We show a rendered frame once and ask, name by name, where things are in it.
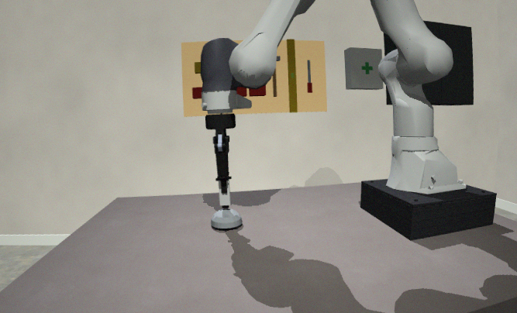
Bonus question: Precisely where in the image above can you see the grey dome bell body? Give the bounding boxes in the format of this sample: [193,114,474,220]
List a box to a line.
[211,205,243,231]

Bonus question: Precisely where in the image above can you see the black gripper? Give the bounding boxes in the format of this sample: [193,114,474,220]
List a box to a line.
[205,114,236,206]

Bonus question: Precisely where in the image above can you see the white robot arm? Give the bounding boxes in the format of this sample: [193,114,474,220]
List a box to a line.
[201,0,466,194]

